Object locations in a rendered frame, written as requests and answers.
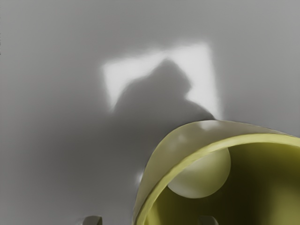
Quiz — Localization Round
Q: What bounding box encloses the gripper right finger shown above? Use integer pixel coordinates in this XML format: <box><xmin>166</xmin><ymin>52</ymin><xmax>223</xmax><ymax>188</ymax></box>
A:
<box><xmin>198</xmin><ymin>215</ymin><xmax>218</xmax><ymax>225</ymax></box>

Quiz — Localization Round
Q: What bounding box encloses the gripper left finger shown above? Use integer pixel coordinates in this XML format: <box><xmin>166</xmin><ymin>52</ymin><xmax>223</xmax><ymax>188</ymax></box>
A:
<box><xmin>82</xmin><ymin>215</ymin><xmax>103</xmax><ymax>225</ymax></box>

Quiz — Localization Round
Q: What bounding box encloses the olive green cup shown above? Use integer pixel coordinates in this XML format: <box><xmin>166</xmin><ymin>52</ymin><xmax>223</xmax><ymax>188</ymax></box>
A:
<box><xmin>132</xmin><ymin>119</ymin><xmax>300</xmax><ymax>225</ymax></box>

